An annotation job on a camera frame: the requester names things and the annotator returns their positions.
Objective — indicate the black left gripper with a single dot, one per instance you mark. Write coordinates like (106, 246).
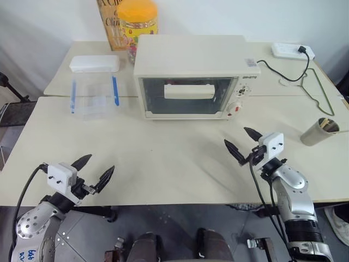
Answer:
(79, 189)

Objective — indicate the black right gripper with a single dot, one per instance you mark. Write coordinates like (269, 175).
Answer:
(257, 155)

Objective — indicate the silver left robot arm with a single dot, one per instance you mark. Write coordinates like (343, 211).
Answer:
(35, 221)

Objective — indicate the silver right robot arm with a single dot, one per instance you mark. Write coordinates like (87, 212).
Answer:
(294, 181)

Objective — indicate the white timer knob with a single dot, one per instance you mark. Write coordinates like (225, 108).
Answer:
(235, 107)

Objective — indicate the black and white control knob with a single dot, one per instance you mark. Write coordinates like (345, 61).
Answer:
(243, 91)

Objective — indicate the white printed label sticker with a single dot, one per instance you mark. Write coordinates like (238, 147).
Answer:
(252, 62)

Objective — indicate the cream toaster oven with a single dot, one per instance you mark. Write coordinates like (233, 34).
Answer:
(191, 54)

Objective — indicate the clear container blue clips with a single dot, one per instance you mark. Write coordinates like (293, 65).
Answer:
(94, 102)

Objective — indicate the metal cup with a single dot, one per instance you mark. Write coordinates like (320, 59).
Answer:
(316, 135)

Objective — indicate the wooden chopsticks bundle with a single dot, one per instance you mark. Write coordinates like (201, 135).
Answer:
(328, 124)

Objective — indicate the dark rounded shape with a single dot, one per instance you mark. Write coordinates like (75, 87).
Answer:
(215, 247)
(144, 248)

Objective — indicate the white power strip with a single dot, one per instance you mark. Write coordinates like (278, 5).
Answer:
(286, 50)

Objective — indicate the white rectangular plastic box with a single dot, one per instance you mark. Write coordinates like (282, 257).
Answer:
(94, 63)

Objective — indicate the wooden stick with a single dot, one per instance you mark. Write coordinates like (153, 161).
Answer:
(344, 101)

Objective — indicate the black power plug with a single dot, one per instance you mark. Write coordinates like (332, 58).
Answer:
(301, 49)

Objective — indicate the black tripod stand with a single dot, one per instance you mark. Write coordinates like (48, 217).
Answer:
(13, 91)

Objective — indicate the white shoe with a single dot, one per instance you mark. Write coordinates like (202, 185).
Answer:
(338, 223)

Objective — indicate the brown printed cardboard box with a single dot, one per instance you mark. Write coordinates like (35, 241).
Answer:
(109, 24)

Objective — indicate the clear jar orange lid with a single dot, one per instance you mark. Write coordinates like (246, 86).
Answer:
(139, 16)

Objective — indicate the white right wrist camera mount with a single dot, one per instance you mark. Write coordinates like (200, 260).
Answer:
(272, 144)

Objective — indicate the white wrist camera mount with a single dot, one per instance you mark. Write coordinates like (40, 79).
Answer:
(272, 144)
(58, 176)

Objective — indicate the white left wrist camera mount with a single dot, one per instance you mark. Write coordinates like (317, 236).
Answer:
(58, 176)

